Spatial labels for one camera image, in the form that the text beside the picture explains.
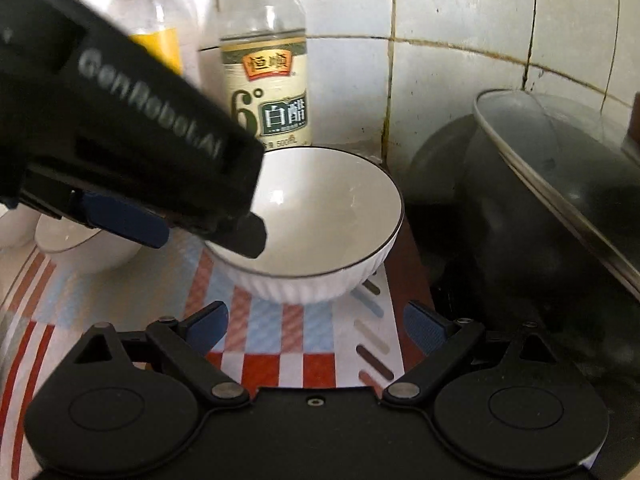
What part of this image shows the clear vinegar bottle yellow cap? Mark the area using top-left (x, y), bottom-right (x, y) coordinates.
top-left (219, 0), bottom-right (314, 154)

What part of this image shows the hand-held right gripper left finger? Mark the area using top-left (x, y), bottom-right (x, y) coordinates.
top-left (74, 301), bottom-right (251, 402)

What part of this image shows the striped patterned counter mat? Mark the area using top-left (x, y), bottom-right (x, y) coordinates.
top-left (0, 207), bottom-right (437, 480)

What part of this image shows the glass wok lid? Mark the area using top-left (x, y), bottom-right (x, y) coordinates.
top-left (472, 87), bottom-right (640, 295)

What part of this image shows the black wok with wooden handle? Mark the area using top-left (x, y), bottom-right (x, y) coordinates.
top-left (406, 110), bottom-right (640, 378)

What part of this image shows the cooking wine bottle yellow label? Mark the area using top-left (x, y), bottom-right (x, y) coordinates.
top-left (107, 0), bottom-right (202, 92)

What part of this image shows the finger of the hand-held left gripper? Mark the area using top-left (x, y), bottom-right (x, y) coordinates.
top-left (20, 164), bottom-right (171, 250)
top-left (202, 211), bottom-right (269, 260)

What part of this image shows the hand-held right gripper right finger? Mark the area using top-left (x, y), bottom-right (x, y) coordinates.
top-left (381, 300), bottom-right (557, 402)

